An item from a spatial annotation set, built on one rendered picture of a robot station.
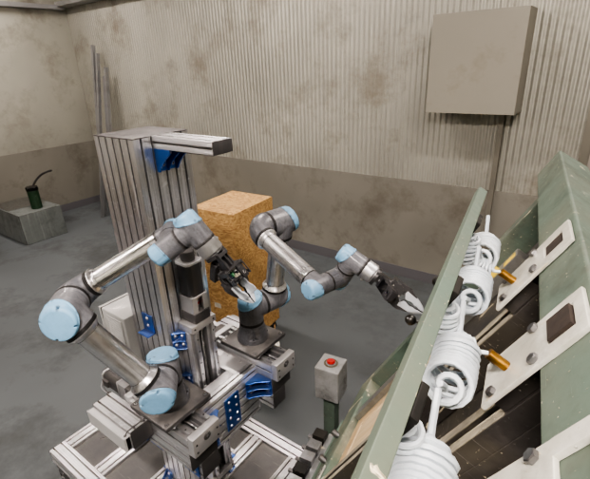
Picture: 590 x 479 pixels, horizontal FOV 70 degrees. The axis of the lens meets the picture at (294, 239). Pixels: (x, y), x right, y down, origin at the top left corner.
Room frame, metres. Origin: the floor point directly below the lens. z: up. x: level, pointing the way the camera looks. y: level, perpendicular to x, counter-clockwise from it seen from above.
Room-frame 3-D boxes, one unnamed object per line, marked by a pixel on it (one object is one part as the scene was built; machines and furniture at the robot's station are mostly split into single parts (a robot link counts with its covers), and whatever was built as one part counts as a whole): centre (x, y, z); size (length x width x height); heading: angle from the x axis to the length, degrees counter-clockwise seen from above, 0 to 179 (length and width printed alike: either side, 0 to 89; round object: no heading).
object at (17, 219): (6.15, 3.95, 0.45); 0.96 x 0.75 x 0.90; 53
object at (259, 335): (1.71, 0.22, 1.09); 0.15 x 0.15 x 0.10
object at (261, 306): (1.71, 0.21, 1.20); 0.13 x 0.12 x 0.14; 130
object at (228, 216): (3.22, 0.48, 0.63); 0.50 x 0.42 x 1.25; 147
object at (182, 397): (1.32, 0.52, 1.09); 0.15 x 0.15 x 0.10
